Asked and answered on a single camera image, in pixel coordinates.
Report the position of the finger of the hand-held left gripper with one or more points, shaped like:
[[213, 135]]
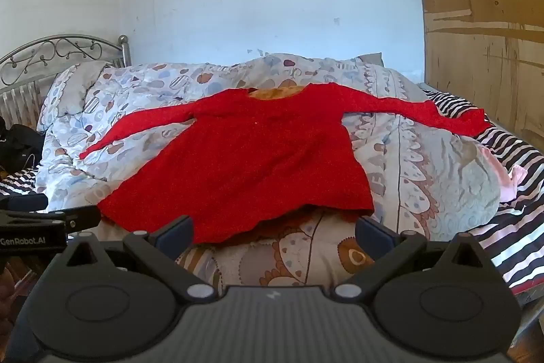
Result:
[[83, 216], [25, 202]]

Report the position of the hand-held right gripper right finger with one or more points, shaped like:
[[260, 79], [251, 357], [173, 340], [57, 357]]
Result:
[[373, 236]]

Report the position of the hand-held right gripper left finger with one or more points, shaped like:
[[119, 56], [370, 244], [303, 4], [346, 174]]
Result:
[[176, 235]]

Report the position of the red knit sweater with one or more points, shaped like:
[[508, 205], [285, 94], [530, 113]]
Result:
[[255, 159]]

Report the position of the black bag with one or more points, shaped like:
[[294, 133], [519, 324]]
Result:
[[21, 146]]

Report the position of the patterned white quilt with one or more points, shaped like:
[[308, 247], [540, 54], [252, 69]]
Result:
[[425, 159]]

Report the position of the grey fuzzy cloth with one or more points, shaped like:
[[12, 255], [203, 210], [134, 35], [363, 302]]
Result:
[[74, 91]]

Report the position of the metal scrollwork headboard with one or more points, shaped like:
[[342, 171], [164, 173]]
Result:
[[25, 65]]

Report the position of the black white striped bed sheet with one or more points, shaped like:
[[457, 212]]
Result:
[[510, 231]]

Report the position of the pink cloth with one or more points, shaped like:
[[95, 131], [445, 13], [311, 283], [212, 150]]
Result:
[[512, 181]]

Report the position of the grey pillow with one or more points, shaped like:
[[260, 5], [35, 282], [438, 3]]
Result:
[[370, 60]]

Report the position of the plywood board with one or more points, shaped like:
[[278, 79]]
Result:
[[484, 48]]

